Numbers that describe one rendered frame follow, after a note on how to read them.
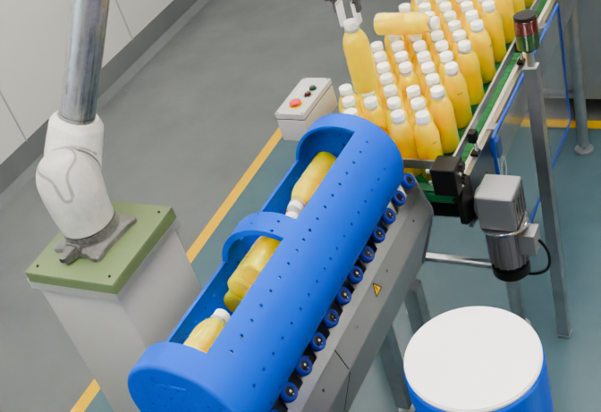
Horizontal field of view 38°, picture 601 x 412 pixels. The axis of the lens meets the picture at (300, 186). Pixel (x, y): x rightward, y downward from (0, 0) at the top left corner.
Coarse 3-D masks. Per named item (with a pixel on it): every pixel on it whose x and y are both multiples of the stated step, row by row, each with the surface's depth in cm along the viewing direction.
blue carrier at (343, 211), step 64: (320, 128) 222; (320, 192) 202; (384, 192) 216; (320, 256) 193; (192, 320) 197; (256, 320) 177; (320, 320) 194; (128, 384) 178; (192, 384) 165; (256, 384) 171
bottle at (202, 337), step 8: (208, 320) 188; (216, 320) 189; (224, 320) 191; (200, 328) 186; (208, 328) 186; (216, 328) 187; (192, 336) 185; (200, 336) 185; (208, 336) 185; (216, 336) 186; (184, 344) 184; (192, 344) 183; (200, 344) 183; (208, 344) 184
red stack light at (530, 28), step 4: (536, 20) 233; (516, 24) 234; (520, 24) 233; (524, 24) 233; (528, 24) 233; (532, 24) 233; (536, 24) 234; (516, 28) 235; (520, 28) 234; (524, 28) 233; (528, 28) 233; (532, 28) 234; (536, 28) 234; (516, 32) 236; (520, 32) 235; (524, 32) 234; (528, 32) 234; (532, 32) 234; (524, 36) 235
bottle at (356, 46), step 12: (348, 36) 229; (360, 36) 228; (348, 48) 230; (360, 48) 229; (348, 60) 233; (360, 60) 231; (372, 60) 233; (360, 72) 233; (372, 72) 234; (360, 84) 235; (372, 84) 236
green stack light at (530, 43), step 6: (516, 36) 237; (528, 36) 235; (534, 36) 235; (516, 42) 239; (522, 42) 236; (528, 42) 236; (534, 42) 236; (522, 48) 238; (528, 48) 237; (534, 48) 237
